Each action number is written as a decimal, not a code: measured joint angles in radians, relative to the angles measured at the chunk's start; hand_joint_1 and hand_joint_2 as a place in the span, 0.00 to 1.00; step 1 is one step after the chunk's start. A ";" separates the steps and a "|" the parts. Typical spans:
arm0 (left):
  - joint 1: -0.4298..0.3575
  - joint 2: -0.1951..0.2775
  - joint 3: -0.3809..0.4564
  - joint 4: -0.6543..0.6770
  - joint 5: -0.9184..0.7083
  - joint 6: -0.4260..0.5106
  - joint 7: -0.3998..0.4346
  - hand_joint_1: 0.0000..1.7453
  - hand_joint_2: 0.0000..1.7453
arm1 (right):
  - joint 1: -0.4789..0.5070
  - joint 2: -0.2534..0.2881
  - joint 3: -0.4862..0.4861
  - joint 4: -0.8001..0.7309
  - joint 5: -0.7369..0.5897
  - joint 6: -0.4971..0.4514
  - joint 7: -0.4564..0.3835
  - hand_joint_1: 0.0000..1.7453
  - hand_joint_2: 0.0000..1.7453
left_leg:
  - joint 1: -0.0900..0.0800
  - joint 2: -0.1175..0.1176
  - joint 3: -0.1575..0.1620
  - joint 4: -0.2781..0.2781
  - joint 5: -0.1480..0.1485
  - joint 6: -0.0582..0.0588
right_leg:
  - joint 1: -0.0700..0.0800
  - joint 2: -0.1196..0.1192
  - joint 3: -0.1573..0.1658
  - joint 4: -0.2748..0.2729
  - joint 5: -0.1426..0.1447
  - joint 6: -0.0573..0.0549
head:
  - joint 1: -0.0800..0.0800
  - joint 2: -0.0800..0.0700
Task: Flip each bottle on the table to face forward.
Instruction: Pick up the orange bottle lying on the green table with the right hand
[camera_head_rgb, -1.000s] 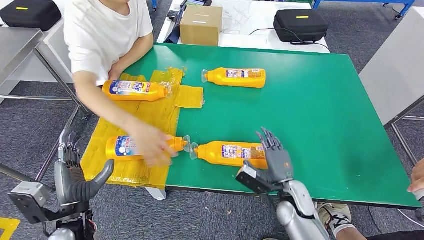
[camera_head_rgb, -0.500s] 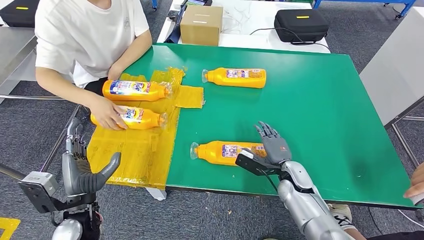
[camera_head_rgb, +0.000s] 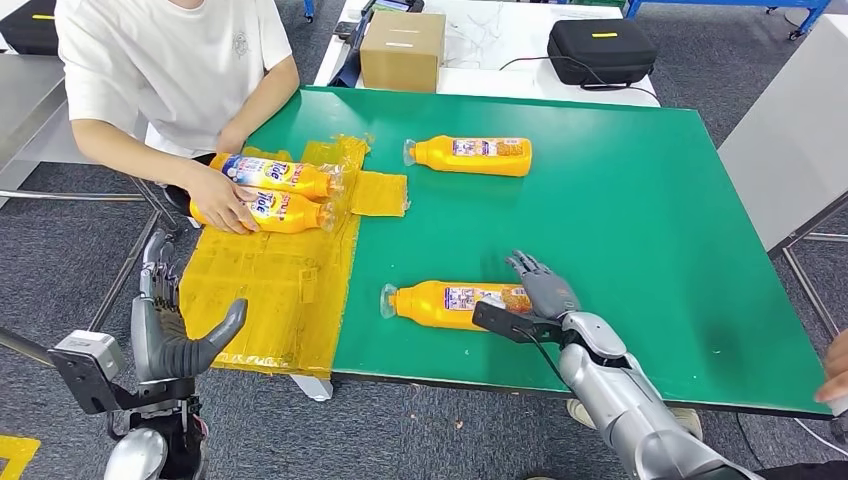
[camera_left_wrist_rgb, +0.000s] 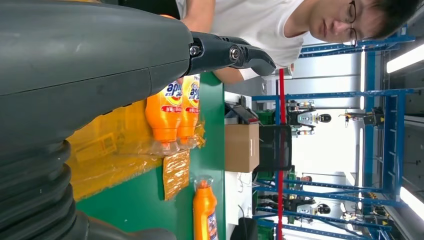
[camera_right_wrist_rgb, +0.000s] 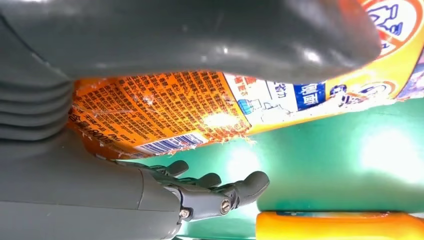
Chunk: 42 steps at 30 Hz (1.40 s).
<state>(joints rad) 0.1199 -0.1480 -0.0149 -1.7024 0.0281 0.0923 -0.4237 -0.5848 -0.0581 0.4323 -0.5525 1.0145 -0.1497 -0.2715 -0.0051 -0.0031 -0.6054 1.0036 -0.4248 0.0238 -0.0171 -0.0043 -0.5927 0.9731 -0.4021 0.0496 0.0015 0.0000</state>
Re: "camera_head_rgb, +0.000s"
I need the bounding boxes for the person's left hand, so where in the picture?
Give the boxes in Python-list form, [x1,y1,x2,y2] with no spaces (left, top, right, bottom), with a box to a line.
[213,129,252,158]

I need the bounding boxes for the person's hand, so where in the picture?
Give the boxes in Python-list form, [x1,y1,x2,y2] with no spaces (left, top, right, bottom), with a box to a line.
[814,329,848,405]

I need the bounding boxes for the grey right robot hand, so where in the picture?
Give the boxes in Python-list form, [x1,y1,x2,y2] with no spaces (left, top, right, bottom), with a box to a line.
[505,250,583,323]

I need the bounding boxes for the person's right hand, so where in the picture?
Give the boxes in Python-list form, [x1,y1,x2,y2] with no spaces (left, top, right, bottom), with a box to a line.
[184,162,261,236]

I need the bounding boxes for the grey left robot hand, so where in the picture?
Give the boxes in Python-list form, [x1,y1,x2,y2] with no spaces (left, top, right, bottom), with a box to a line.
[129,229,250,386]

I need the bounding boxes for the orange detergent bottle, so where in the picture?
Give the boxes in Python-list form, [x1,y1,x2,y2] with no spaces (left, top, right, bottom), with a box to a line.
[188,188,338,235]
[402,135,534,179]
[210,152,346,200]
[379,280,535,331]

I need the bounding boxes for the person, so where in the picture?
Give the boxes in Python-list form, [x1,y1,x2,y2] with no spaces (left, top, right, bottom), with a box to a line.
[54,0,303,236]
[566,329,848,480]

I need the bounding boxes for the round black stool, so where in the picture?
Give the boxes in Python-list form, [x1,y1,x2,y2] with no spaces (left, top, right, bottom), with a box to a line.
[162,184,203,230]

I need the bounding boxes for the yellow tape mat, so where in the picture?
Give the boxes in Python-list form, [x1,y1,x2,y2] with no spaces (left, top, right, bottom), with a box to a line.
[178,132,410,380]

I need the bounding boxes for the dark blue bag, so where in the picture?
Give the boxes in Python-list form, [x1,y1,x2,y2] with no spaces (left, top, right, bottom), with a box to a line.
[329,6,374,89]

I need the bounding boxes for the white table leg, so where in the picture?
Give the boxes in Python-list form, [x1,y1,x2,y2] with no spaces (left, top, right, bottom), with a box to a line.
[290,374,335,403]

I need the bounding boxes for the brown cardboard box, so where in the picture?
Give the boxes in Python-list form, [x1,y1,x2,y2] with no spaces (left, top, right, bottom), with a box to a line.
[359,10,448,94]

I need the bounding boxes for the stainless steel table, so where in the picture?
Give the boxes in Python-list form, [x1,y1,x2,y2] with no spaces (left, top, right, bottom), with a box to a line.
[0,52,183,369]

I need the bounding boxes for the white table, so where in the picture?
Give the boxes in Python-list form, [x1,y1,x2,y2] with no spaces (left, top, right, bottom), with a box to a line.
[312,0,662,109]
[717,14,848,342]

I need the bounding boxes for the dark tablet device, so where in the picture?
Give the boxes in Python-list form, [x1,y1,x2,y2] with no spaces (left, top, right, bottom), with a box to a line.
[362,0,427,13]

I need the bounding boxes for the black carry case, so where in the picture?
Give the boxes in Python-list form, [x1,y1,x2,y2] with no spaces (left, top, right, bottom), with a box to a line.
[0,0,61,58]
[546,18,659,87]

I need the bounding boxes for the clear plastic packaging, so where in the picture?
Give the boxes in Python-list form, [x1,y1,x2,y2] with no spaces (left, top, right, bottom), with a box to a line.
[445,0,508,68]

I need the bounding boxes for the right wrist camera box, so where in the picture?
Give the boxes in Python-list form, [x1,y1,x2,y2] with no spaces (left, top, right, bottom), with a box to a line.
[471,296,564,346]

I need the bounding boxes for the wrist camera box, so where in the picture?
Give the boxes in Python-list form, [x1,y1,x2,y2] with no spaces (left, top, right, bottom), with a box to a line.
[471,296,564,346]
[47,329,134,415]

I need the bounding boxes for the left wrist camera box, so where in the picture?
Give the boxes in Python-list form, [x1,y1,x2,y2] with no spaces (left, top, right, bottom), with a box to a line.
[47,329,134,415]

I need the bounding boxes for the black cable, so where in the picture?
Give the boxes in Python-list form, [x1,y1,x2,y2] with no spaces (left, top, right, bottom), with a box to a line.
[498,54,662,107]

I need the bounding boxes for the blue metal frame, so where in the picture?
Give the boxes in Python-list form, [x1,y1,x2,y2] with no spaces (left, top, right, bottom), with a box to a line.
[625,0,833,40]

